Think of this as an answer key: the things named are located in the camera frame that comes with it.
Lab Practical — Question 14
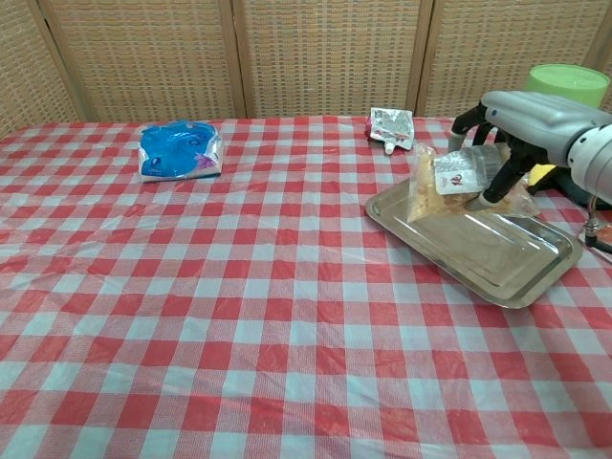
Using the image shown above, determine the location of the yellow and black cloth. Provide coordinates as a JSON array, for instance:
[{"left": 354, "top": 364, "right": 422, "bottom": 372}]
[{"left": 524, "top": 163, "right": 612, "bottom": 210}]

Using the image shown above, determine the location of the small metal object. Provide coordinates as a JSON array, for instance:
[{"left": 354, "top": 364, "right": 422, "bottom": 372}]
[{"left": 577, "top": 220, "right": 612, "bottom": 254}]

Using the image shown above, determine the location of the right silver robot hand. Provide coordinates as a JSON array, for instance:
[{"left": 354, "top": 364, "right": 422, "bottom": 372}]
[{"left": 448, "top": 89, "right": 612, "bottom": 212}]

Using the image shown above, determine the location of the red white checkered tablecloth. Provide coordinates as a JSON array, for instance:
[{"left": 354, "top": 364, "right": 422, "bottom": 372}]
[{"left": 0, "top": 115, "right": 612, "bottom": 459}]

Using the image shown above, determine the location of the blue plastic snack bag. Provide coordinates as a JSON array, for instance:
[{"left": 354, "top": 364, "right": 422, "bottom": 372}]
[{"left": 138, "top": 120, "right": 227, "bottom": 184}]

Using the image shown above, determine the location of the stainless steel tray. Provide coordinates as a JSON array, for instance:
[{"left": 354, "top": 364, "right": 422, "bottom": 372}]
[{"left": 364, "top": 180, "right": 584, "bottom": 310}]

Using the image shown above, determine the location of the clear plastic snack bag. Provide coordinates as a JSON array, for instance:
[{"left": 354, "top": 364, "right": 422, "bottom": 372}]
[{"left": 406, "top": 141, "right": 542, "bottom": 224}]

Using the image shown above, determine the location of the woven bamboo folding screen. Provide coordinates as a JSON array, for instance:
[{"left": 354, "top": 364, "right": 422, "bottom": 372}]
[{"left": 0, "top": 0, "right": 612, "bottom": 141}]

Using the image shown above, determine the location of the white spout pouch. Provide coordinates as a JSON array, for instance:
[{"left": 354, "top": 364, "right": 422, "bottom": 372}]
[{"left": 365, "top": 107, "right": 414, "bottom": 156}]

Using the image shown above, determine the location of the green plastic bucket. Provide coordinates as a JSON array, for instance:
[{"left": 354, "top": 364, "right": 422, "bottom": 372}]
[{"left": 521, "top": 64, "right": 611, "bottom": 109}]

